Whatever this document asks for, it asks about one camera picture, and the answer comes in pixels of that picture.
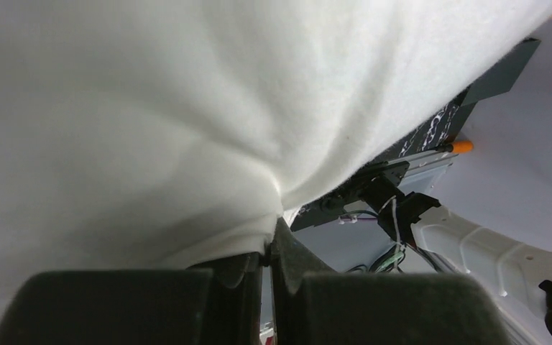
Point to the orange handled tool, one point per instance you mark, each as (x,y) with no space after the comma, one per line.
(457,147)

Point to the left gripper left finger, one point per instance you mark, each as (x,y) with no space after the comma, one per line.
(216,302)

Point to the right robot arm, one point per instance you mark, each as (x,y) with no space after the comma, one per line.
(517,276)

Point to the aluminium frame rail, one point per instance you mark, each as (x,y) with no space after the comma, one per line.
(424,161)

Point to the white pillow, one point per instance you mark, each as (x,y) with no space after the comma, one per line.
(150,134)

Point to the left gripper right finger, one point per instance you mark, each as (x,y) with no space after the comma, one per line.
(315,304)

